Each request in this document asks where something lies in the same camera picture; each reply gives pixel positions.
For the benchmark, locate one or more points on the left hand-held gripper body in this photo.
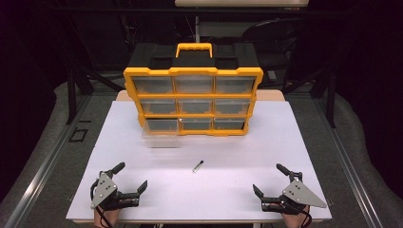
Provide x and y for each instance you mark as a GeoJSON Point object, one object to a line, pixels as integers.
{"type": "Point", "coordinates": [104, 190]}

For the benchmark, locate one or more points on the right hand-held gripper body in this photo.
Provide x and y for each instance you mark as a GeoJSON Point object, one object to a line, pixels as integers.
{"type": "Point", "coordinates": [301, 194]}

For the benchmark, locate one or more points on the pulled-out clear plastic drawer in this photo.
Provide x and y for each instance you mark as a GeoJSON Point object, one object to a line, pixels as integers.
{"type": "Point", "coordinates": [161, 139]}

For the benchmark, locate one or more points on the small silver black-tipped stick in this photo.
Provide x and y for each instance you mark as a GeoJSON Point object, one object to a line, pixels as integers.
{"type": "Point", "coordinates": [197, 167]}

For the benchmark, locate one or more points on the person's right hand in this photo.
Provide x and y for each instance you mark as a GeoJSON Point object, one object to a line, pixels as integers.
{"type": "Point", "coordinates": [293, 220]}

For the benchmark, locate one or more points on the person's left hand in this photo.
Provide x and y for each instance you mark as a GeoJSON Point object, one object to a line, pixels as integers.
{"type": "Point", "coordinates": [106, 218]}

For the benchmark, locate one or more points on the set of clear cabinet drawers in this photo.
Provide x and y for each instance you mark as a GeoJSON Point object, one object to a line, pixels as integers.
{"type": "Point", "coordinates": [194, 84]}

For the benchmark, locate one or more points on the yellow and black organizer cabinet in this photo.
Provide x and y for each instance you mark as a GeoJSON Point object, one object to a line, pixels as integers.
{"type": "Point", "coordinates": [247, 57]}

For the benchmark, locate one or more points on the black office chair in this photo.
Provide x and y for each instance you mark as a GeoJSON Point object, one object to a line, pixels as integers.
{"type": "Point", "coordinates": [272, 38]}

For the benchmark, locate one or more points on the grey metal pole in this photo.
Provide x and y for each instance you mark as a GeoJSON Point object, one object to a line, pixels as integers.
{"type": "Point", "coordinates": [197, 30]}

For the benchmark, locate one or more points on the aluminium floor rail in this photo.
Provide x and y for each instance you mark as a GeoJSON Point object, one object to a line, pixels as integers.
{"type": "Point", "coordinates": [348, 164]}
{"type": "Point", "coordinates": [41, 171]}

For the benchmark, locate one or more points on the black metal frame stand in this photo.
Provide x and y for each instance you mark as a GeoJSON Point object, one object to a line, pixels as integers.
{"type": "Point", "coordinates": [331, 98]}
{"type": "Point", "coordinates": [72, 95]}

